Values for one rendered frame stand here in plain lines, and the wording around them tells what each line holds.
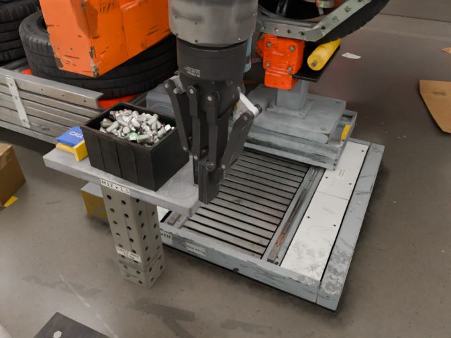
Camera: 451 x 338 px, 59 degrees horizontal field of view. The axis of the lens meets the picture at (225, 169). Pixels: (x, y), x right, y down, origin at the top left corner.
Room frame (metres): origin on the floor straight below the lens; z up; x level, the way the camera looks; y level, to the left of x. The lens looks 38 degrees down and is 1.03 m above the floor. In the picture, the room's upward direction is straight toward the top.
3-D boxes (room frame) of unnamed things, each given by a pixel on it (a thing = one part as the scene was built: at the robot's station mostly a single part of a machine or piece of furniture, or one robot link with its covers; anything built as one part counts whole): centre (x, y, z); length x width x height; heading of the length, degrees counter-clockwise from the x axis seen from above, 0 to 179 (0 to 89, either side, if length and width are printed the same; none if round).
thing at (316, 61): (1.37, -0.35, 0.51); 0.29 x 0.06 x 0.06; 154
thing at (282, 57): (1.37, -0.22, 0.48); 0.16 x 0.12 x 0.17; 154
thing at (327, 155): (1.49, -0.28, 0.13); 0.50 x 0.36 x 0.10; 64
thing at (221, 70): (0.42, 0.02, 0.85); 0.08 x 0.07 x 0.09; 55
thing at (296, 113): (1.49, -0.27, 0.32); 0.40 x 0.30 x 0.28; 64
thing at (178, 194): (0.79, 0.23, 0.44); 0.43 x 0.17 x 0.03; 64
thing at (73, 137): (0.87, 0.38, 0.47); 0.07 x 0.07 x 0.02; 64
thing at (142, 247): (0.80, 0.26, 0.21); 0.10 x 0.10 x 0.42; 64
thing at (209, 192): (0.42, 0.02, 0.69); 0.03 x 0.01 x 0.07; 145
